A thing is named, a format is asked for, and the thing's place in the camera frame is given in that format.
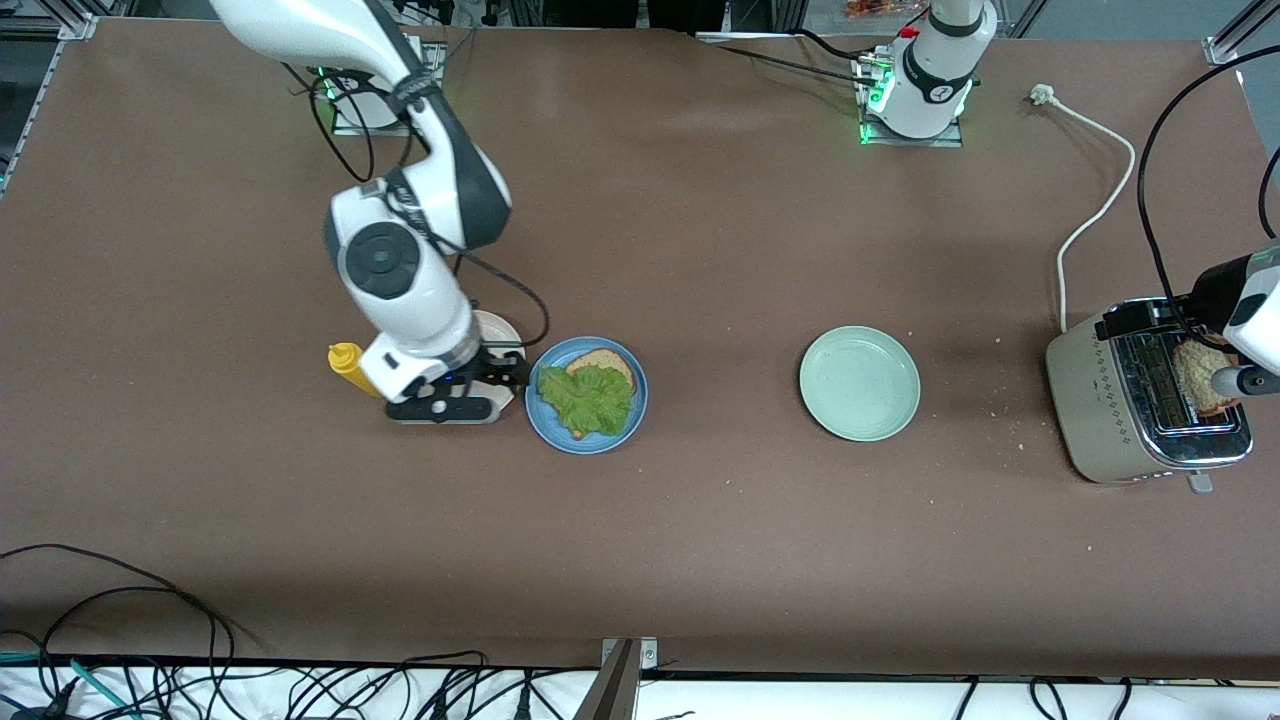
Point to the yellow mustard squeeze bottle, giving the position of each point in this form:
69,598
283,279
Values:
345,362

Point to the green lettuce leaf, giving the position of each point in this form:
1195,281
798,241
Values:
590,400

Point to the mint green round plate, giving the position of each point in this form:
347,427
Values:
860,383

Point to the beige round plate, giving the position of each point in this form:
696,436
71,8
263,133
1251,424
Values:
503,335

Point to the grey metal table bracket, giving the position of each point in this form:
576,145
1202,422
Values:
625,690

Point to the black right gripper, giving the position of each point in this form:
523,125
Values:
497,367

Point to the blue round plate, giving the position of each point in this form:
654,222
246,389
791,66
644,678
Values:
585,447

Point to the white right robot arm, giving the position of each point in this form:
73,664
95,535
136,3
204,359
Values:
400,290

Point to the orange snack packet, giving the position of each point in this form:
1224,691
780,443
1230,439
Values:
880,8

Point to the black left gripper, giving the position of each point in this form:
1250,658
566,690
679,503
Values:
1207,296

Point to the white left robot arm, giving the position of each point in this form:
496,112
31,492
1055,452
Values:
935,70

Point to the beige metal toaster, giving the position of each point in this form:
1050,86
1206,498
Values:
1090,400

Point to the brown bread slice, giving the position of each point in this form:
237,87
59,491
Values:
605,358
1195,375

